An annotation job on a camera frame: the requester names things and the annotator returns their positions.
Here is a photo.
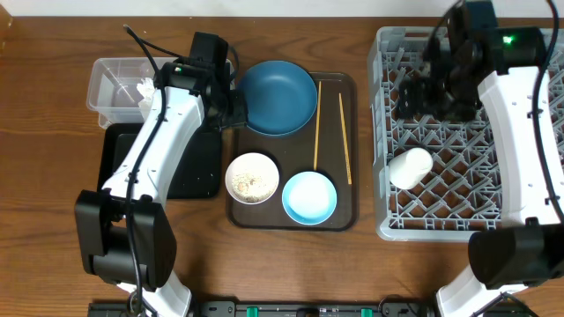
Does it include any dark blue plate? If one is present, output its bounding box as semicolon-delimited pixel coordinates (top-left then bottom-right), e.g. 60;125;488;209
237;60;317;136

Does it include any white bowl with food residue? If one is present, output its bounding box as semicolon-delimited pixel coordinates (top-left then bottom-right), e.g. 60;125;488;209
225;152;280;205

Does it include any white paper cup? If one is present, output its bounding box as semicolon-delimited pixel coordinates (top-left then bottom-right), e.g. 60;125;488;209
389;148;434;189

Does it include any light blue small bowl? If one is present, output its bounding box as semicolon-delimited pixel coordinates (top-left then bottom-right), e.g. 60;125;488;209
281;171;338;226

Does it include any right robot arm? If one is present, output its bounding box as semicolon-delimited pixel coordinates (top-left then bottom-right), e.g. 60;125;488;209
396;1;563;316

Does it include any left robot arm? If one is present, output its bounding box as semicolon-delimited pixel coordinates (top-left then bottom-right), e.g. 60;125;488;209
74;32;248;316

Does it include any clear plastic waste bin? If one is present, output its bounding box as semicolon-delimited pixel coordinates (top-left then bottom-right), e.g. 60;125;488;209
85;56;235;130

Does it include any black rectangular tray bin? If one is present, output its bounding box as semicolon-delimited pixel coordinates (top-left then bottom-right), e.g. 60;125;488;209
97;123;222;199

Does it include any left wooden chopstick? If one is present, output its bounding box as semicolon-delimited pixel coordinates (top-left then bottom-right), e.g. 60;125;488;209
313;81;323;171

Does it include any wooden chopstick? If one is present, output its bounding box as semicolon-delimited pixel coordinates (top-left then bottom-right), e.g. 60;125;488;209
313;81;323;171
338;92;353;185

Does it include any dark brown serving tray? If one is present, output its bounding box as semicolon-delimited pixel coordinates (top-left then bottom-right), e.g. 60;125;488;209
226;72;360;232

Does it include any right wooden chopstick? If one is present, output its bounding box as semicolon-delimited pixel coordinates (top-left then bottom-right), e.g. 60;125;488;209
338;92;353;185

